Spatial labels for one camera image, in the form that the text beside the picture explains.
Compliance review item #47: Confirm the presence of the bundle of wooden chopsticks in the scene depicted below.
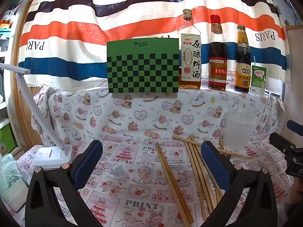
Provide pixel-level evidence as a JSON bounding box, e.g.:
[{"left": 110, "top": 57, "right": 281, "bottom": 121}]
[{"left": 154, "top": 134, "right": 251, "bottom": 224}]

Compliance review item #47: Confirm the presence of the green milk carton with straw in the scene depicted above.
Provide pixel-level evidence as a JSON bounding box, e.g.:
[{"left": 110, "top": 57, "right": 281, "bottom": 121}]
[{"left": 250, "top": 56, "right": 267, "bottom": 96}]

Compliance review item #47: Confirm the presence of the green black checkerboard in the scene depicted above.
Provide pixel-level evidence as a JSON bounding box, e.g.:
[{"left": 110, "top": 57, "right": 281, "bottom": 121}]
[{"left": 106, "top": 38, "right": 180, "bottom": 94}]

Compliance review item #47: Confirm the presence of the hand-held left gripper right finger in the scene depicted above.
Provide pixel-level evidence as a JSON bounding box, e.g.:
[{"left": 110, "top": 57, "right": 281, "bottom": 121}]
[{"left": 201, "top": 141, "right": 278, "bottom": 227}]

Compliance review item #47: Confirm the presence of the dark soy sauce bottle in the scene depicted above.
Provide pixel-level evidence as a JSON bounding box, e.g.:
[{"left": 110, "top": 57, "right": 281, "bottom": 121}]
[{"left": 234, "top": 24, "right": 252, "bottom": 93}]

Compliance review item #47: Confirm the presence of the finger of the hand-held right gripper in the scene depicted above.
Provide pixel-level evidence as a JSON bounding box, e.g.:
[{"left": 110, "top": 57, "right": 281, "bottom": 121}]
[
  {"left": 269, "top": 132, "right": 299, "bottom": 155},
  {"left": 287, "top": 120, "right": 303, "bottom": 130}
]

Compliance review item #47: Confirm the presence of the white desk lamp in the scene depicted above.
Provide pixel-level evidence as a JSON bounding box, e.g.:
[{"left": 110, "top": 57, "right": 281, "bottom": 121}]
[{"left": 0, "top": 63, "right": 73, "bottom": 170}]

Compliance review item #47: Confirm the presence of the green white tissue pack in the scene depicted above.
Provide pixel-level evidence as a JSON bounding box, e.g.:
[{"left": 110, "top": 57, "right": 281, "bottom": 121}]
[{"left": 0, "top": 154, "right": 30, "bottom": 213}]

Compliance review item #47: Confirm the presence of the translucent plastic cup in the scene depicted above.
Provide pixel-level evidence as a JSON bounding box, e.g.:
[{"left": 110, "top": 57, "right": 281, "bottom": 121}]
[{"left": 220, "top": 107, "right": 258, "bottom": 152}]

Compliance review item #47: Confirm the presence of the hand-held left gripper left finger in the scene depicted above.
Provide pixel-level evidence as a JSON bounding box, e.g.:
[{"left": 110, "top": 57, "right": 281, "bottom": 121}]
[{"left": 25, "top": 139, "right": 104, "bottom": 227}]

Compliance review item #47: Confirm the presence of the clear cooking wine bottle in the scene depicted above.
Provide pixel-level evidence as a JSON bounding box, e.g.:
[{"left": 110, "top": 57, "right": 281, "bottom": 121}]
[{"left": 177, "top": 9, "right": 201, "bottom": 90}]

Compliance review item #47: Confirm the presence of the storage shelf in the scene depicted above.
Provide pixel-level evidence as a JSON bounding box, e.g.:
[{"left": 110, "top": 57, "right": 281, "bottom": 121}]
[{"left": 0, "top": 5, "right": 22, "bottom": 152}]

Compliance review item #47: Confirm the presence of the striped hanging cloth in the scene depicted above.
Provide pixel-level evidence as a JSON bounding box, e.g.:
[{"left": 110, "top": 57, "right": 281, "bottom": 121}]
[{"left": 18, "top": 0, "right": 291, "bottom": 93}]

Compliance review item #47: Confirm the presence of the green storage bin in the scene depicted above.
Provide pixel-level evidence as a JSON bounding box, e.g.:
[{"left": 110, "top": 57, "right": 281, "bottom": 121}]
[{"left": 0, "top": 123, "right": 17, "bottom": 156}]

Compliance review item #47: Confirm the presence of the red cap vinegar bottle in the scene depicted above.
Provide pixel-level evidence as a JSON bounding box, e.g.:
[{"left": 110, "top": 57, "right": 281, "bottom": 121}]
[{"left": 208, "top": 15, "right": 228, "bottom": 91}]

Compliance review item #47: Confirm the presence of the pink print tablecloth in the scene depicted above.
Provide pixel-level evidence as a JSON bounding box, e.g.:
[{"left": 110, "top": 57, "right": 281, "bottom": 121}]
[{"left": 0, "top": 135, "right": 296, "bottom": 227}]

